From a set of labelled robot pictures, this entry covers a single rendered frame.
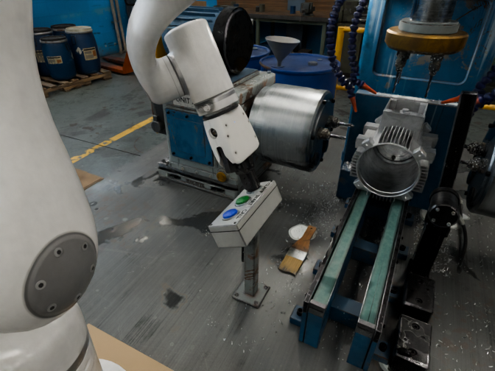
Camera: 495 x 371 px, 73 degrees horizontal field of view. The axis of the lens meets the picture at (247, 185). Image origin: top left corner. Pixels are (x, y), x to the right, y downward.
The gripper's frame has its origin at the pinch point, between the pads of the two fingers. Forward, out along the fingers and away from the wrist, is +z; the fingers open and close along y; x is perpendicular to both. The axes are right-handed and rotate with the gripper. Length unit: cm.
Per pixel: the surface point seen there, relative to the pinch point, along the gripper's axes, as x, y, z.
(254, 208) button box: -3.6, -6.9, 3.3
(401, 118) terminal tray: -24.0, 38.6, 6.2
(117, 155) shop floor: 234, 135, 10
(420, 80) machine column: -27, 63, 3
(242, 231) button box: -3.5, -12.6, 4.6
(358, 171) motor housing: -11.7, 31.3, 16.2
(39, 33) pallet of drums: 428, 255, -159
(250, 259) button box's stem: 3.8, -6.2, 16.1
